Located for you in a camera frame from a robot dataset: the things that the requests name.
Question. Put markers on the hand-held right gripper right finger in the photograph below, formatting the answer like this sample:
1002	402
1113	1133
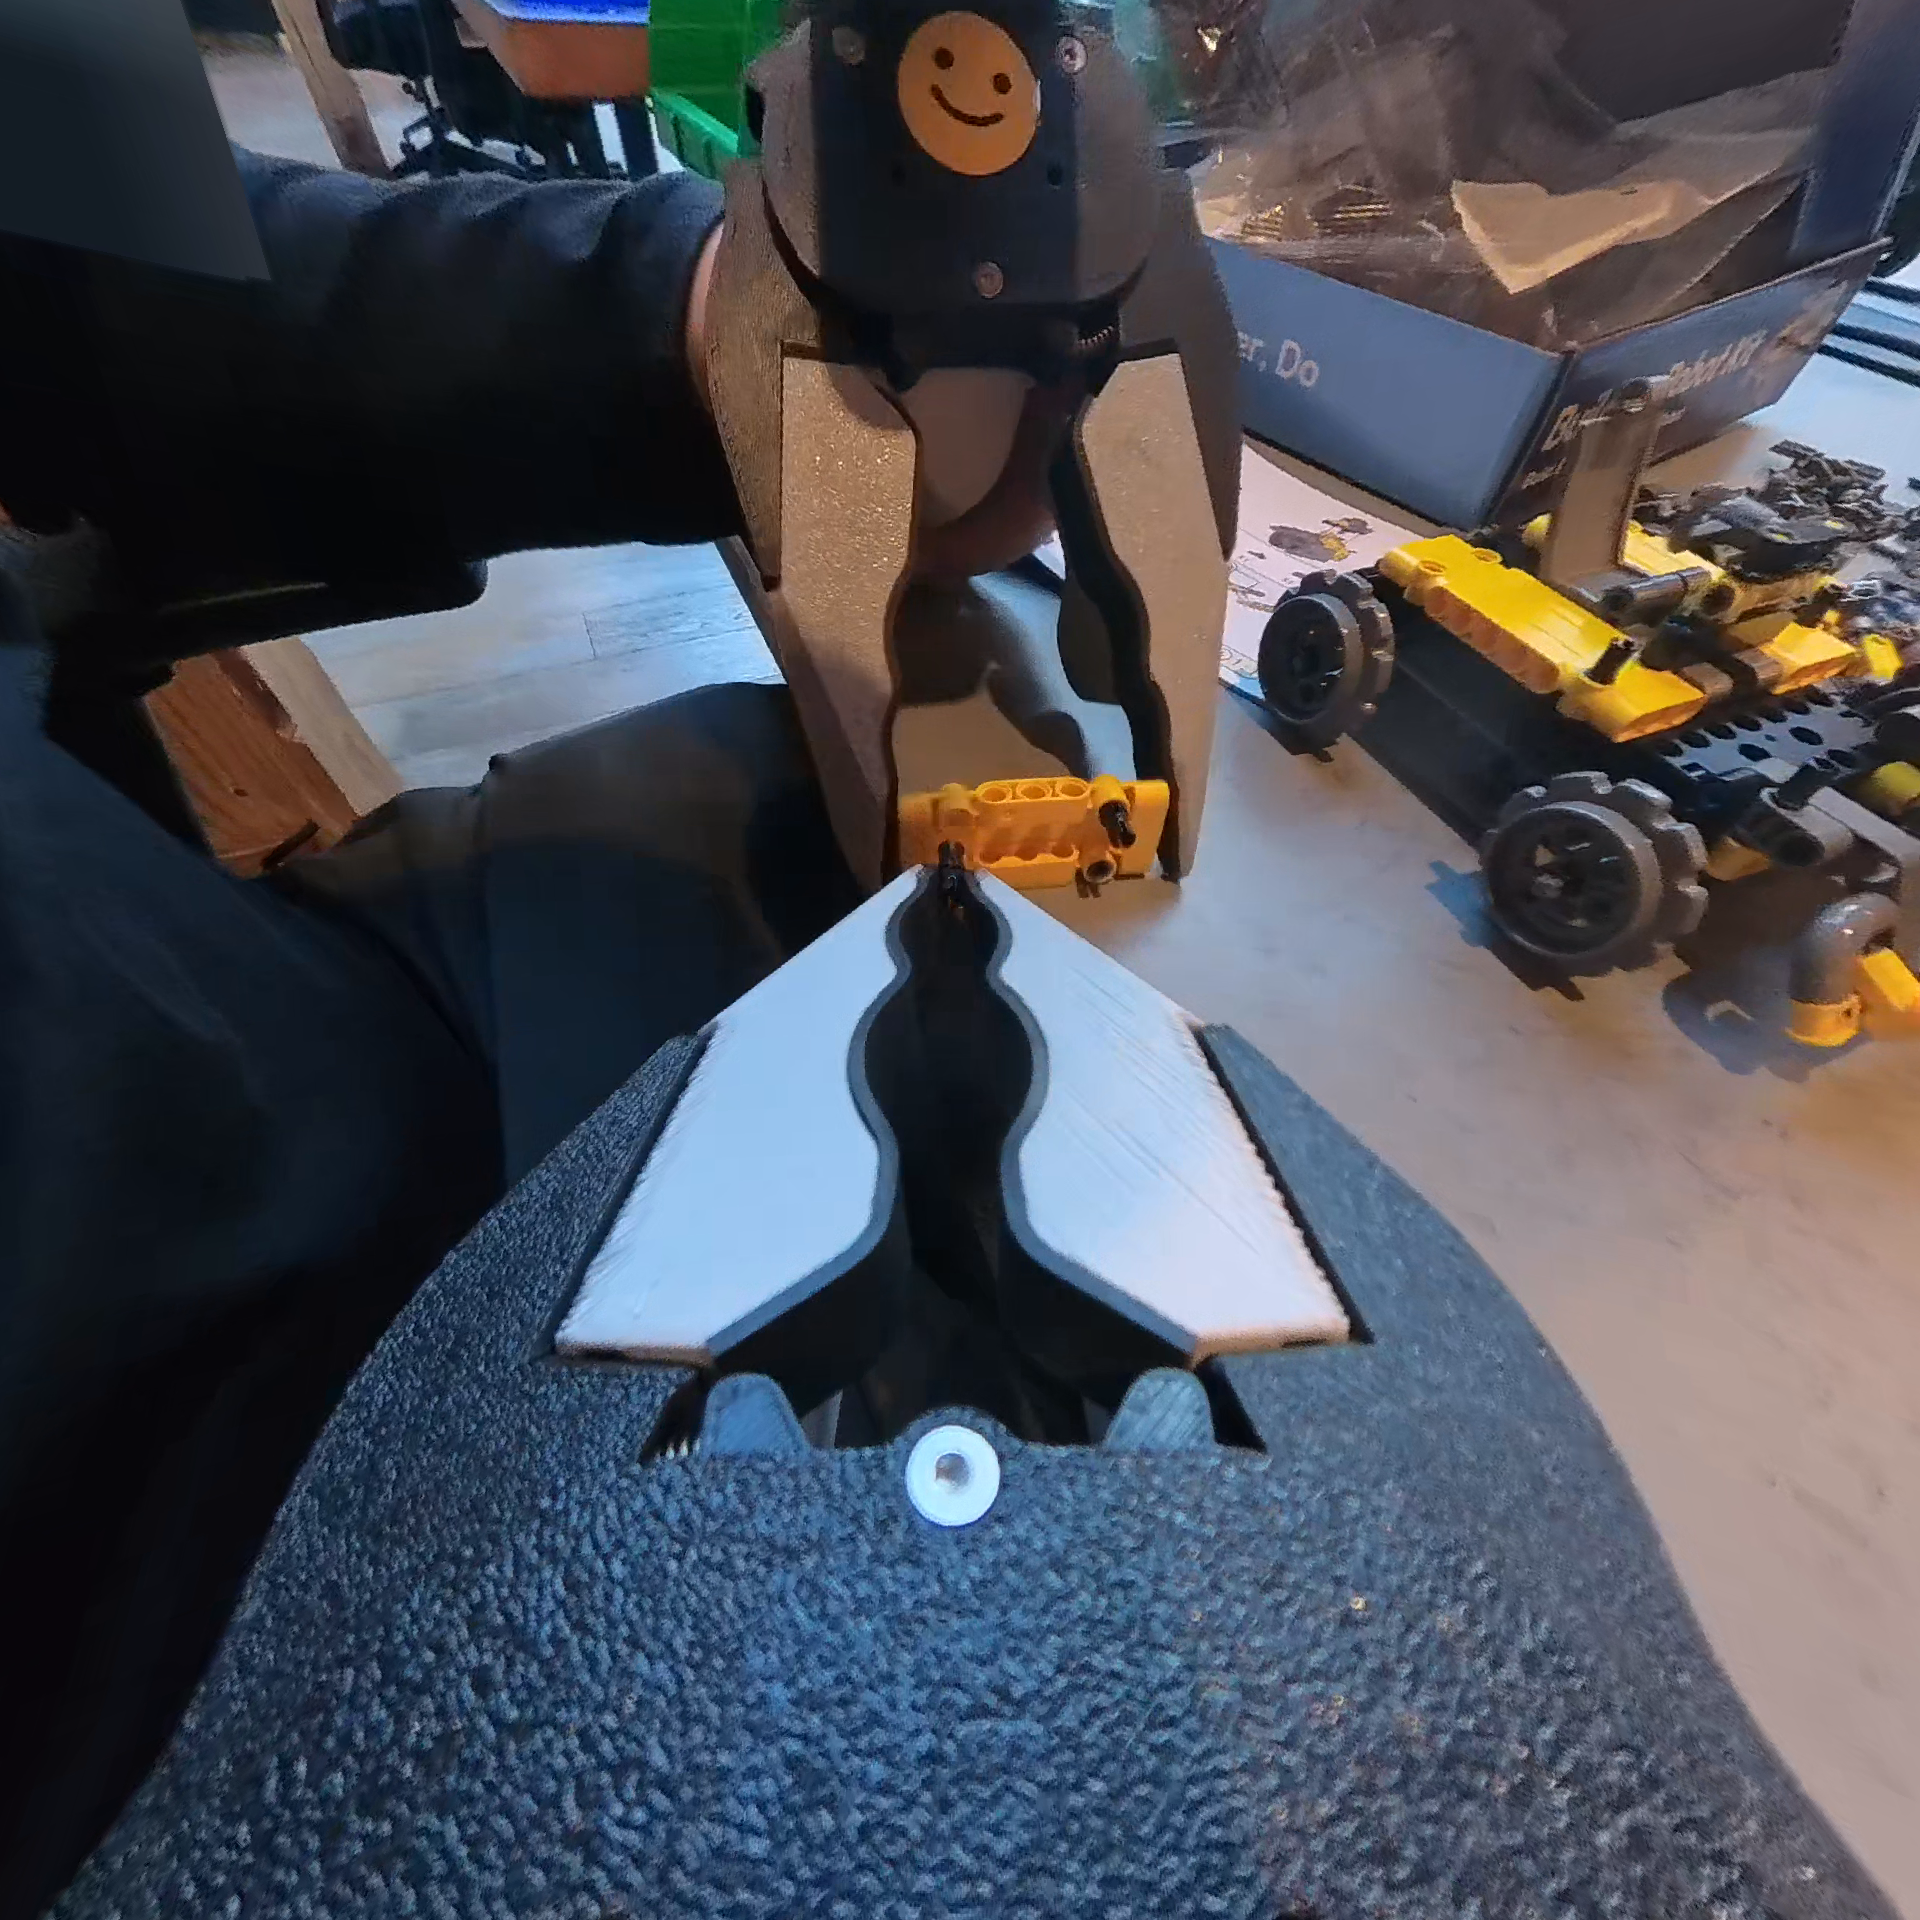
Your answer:
1171	1200

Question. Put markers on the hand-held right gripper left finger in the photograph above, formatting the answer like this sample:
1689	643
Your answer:
722	1200

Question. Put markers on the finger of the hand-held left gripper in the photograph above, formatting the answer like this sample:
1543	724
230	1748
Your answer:
1162	524
841	524

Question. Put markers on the yellow brick panel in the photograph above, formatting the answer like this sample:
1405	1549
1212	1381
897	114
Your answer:
931	820

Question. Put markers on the person's left forearm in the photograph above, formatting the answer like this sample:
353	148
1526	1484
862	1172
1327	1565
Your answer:
451	376

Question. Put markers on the grey desk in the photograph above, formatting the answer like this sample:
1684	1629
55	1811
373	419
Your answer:
1500	1200

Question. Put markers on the person's left hand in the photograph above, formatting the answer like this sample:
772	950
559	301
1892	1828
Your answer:
975	548

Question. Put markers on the instruction booklet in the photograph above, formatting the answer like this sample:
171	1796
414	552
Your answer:
1268	571

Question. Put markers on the green plastic crate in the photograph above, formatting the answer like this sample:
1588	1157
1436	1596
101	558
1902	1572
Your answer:
705	90

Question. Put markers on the dark blue cardboard box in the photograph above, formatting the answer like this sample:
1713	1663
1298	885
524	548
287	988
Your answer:
1425	406

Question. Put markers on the person's leg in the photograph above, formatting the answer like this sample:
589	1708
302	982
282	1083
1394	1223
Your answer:
630	901

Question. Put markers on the yellow brick toy vehicle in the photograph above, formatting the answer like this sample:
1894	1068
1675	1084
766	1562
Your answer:
1500	599

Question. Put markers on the person's dark jacket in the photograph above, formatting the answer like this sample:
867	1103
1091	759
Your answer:
195	1126

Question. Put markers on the wooden beam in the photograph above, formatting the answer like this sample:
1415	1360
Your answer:
255	751

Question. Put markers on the pile of loose toy bricks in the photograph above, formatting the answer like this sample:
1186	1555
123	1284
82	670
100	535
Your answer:
1830	482

